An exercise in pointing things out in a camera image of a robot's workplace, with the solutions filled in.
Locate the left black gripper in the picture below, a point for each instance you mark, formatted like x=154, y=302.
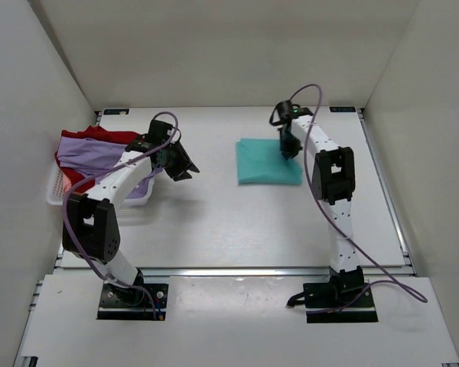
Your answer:
x=184, y=164

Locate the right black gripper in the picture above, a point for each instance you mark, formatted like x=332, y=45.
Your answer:
x=287, y=151

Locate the teal t shirt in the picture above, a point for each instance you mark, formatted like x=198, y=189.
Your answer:
x=259, y=161

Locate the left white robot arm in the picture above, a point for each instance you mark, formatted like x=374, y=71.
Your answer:
x=90, y=225

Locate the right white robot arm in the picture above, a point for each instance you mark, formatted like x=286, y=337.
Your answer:
x=332, y=183

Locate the right black corner label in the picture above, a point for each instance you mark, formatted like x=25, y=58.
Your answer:
x=342, y=109

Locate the black corner label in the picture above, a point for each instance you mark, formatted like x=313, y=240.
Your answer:
x=116, y=112
x=342, y=109

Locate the lavender t shirt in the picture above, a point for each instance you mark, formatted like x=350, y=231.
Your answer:
x=79, y=158

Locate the left black corner label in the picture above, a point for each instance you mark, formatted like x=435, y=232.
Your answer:
x=116, y=112

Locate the red t shirt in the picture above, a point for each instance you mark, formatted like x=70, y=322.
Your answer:
x=99, y=133

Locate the pink t shirt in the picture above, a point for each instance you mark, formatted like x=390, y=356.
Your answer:
x=66, y=184

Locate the white plastic basket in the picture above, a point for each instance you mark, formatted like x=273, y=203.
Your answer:
x=54, y=195

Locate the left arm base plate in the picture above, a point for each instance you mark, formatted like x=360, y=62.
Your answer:
x=117, y=303

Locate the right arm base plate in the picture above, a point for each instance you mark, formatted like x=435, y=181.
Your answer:
x=324, y=305

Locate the aluminium rail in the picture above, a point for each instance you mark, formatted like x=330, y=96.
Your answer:
x=243, y=272

